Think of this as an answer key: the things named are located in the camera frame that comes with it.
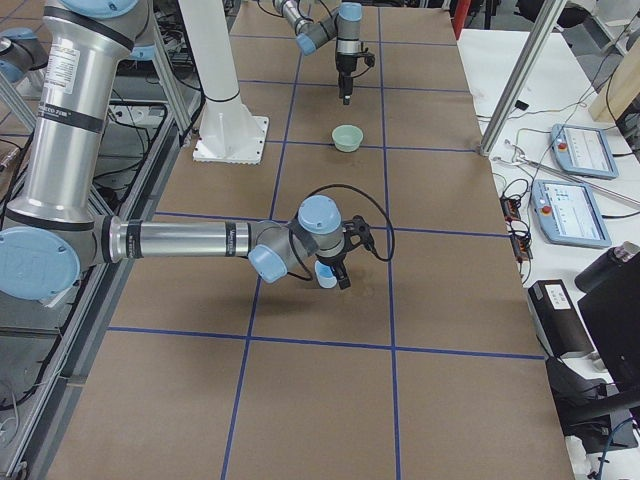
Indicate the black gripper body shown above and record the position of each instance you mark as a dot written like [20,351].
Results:
[345,65]
[334,262]

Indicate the light blue plastic cup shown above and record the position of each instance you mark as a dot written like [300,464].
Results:
[325,276]

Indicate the pale green bowl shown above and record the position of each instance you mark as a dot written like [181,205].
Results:
[347,138]

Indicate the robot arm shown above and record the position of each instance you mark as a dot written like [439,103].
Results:
[52,235]
[342,24]

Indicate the orange black usb hub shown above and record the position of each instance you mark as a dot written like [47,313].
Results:
[518,230]

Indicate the lower teach pendant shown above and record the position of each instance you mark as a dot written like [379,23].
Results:
[568,214]

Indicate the teach pendant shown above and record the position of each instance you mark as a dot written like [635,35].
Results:
[568,214]
[583,151]

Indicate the black box device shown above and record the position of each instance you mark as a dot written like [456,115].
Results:
[558,324]

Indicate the upper teach pendant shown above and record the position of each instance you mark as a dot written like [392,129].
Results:
[583,151]

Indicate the black bottle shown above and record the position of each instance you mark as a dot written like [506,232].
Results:
[605,266]

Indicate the black monitor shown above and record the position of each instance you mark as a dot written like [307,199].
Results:
[611,314]

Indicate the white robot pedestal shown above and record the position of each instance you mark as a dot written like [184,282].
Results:
[228,132]

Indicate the metal rod with handle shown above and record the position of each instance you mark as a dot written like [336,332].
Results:
[521,159]

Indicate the aluminium frame post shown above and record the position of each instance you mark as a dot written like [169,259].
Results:
[536,40]

